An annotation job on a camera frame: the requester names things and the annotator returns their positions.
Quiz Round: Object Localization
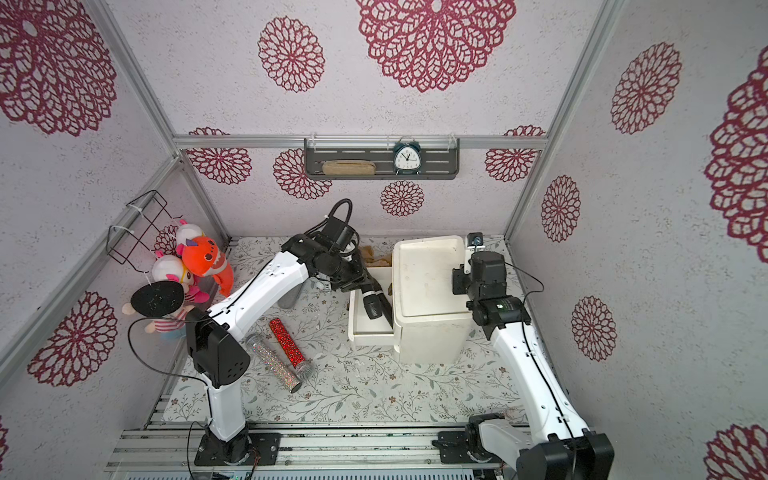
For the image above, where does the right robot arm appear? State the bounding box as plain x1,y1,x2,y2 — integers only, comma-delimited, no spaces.
452,250,615,479

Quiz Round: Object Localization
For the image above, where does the grey pencil case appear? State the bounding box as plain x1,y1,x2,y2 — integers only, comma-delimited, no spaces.
277,283,304,310

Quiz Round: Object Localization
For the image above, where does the rainbow rhinestone microphone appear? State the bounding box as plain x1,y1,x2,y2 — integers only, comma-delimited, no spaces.
245,334,302,393

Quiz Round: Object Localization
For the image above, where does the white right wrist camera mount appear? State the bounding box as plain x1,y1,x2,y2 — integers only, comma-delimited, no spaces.
465,232,485,264

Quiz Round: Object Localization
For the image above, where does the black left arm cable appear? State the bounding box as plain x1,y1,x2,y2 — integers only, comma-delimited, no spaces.
127,198,355,421

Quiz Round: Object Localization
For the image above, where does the black wire wall basket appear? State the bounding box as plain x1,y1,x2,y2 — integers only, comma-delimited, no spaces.
104,190,182,273

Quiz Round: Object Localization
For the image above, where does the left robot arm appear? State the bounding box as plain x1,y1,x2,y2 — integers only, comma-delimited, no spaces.
186,216,371,447

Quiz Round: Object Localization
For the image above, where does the orange fish plush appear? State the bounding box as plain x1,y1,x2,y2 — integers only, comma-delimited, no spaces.
176,236,234,297

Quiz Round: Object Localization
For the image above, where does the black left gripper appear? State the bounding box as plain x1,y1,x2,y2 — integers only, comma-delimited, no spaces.
320,252,375,294

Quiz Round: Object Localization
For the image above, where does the pink white plush doll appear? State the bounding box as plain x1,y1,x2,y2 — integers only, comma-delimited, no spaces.
151,219,210,304

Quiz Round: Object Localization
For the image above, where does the tan pouch on shelf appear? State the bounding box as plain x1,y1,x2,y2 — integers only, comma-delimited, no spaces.
322,160,376,177

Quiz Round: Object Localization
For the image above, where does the white plastic drawer cabinet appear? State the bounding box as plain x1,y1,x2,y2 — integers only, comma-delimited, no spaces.
392,235,475,365

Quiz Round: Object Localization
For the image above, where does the black microphone long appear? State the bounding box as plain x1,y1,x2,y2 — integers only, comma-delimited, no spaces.
361,285,383,319

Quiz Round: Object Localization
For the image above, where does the green alarm clock on shelf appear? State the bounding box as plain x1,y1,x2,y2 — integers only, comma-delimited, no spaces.
393,141,423,175

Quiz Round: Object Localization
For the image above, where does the aluminium corner frame post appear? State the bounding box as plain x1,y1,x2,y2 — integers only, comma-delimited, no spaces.
504,0,626,246

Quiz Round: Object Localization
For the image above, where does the grey wall shelf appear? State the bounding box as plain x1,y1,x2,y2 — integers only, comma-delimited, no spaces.
304,146,460,180

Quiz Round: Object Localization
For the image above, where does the red glitter microphone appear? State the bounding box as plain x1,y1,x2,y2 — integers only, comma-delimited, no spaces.
269,318,314,381

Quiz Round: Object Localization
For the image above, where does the black haired doll plush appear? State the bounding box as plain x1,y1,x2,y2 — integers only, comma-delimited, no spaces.
122,280,194,340

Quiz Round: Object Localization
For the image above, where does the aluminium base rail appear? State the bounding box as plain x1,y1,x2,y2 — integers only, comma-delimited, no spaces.
105,424,506,476

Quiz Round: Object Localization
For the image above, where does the horizontal aluminium wall rail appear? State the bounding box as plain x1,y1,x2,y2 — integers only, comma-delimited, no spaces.
173,134,549,150

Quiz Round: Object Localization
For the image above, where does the brown teddy bear plush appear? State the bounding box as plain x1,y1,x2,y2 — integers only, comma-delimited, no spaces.
359,245,392,268

